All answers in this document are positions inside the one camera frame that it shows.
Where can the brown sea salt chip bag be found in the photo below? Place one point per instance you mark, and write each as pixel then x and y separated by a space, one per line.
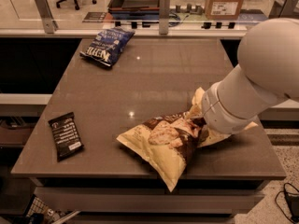
pixel 168 142

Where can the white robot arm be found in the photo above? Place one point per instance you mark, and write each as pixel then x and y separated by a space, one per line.
pixel 267 74

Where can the blue kettle chip bag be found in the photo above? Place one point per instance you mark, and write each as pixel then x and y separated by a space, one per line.
pixel 108 46

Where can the black snack bar wrapper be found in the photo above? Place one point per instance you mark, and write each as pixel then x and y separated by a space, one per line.
pixel 65 135

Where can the cardboard box with label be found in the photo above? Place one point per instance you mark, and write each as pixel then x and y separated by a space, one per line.
pixel 223 9

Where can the middle metal glass post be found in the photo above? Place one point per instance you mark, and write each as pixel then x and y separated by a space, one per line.
pixel 164 9

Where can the metal glass post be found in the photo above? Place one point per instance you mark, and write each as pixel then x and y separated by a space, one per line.
pixel 49 24
pixel 285 9
pixel 164 9

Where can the left metal glass post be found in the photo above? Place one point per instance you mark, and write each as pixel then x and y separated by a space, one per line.
pixel 49 24

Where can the wire basket under table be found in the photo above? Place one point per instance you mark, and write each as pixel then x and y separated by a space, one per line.
pixel 39 213

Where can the right metal glass post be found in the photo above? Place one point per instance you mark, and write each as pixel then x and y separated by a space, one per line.
pixel 285 9

